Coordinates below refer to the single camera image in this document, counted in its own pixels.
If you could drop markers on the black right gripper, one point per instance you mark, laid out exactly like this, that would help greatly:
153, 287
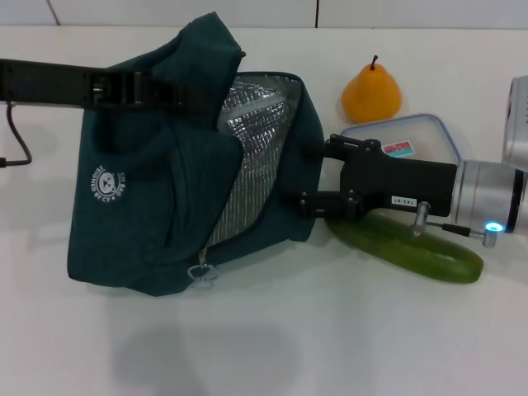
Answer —
396, 183

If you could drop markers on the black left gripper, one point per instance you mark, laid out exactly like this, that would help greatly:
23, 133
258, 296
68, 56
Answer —
49, 82

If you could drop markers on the dark teal insulated lunch bag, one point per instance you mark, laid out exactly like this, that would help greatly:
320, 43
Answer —
156, 185

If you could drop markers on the clear blue-rimmed plastic container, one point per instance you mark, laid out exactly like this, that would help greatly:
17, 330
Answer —
420, 132

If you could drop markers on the green cucumber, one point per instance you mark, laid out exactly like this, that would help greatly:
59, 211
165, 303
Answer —
412, 251

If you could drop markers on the orange yellow pear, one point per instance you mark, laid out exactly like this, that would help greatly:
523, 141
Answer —
371, 97

